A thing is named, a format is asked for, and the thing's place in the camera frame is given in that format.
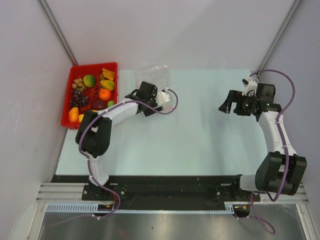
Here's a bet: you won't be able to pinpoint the red toy lobster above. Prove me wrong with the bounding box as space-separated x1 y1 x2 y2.
83 82 101 101

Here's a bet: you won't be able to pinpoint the right aluminium corner post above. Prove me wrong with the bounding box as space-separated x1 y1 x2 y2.
257 0 304 71

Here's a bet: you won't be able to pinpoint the white cable duct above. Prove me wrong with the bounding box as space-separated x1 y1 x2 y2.
46 203 235 215

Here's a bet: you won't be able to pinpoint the toy orange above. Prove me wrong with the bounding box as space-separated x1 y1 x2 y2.
99 88 112 101

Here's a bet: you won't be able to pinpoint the dark red toy fruit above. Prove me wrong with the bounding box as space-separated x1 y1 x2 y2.
91 100 107 111

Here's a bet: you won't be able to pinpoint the yellow red toy mango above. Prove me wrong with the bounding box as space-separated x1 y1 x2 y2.
100 79 116 91

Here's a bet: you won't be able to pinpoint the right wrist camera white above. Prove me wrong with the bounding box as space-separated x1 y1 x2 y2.
242 76 258 97

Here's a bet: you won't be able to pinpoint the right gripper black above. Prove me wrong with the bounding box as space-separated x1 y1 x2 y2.
219 90 259 117

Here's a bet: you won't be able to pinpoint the aluminium corner post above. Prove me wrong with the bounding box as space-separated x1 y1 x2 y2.
37 0 79 66
257 0 304 71

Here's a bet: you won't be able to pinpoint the purple toy grapes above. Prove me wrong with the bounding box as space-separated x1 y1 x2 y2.
69 89 90 108

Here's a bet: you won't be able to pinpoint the orange yellow toy peach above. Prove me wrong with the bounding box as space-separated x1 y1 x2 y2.
68 107 80 123

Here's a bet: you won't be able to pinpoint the aluminium rail frame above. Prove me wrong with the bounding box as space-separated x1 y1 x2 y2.
36 183 85 203

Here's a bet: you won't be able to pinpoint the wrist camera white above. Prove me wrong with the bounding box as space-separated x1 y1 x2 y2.
155 88 171 106
242 76 258 97

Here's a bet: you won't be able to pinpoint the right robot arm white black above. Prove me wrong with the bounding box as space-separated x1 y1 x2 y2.
218 79 307 201

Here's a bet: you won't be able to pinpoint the yellow green toy grapes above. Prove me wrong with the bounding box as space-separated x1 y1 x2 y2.
72 78 86 92

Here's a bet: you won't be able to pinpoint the green toy vegetable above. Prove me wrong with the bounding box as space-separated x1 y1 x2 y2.
107 100 115 108

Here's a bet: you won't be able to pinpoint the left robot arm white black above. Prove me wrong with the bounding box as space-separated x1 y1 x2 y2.
75 81 171 200

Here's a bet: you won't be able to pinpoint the left aluminium corner post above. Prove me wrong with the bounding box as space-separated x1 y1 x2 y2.
37 0 79 66

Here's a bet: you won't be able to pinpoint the clear zip top bag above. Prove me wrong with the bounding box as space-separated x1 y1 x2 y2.
135 64 172 90

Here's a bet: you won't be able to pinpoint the yellow toy banana bunch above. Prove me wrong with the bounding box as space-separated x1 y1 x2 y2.
100 68 116 81

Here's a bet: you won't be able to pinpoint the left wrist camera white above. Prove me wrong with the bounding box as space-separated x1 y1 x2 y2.
155 88 171 106

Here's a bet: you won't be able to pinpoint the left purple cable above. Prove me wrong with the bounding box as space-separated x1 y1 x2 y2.
48 88 179 227

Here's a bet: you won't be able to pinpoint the green yellow toy mango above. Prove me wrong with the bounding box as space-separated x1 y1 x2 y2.
83 74 97 88

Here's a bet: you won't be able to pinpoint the red plastic bin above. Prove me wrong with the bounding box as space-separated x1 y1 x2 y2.
61 62 118 130

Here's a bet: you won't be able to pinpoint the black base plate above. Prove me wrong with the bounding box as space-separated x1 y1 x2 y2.
51 175 260 217

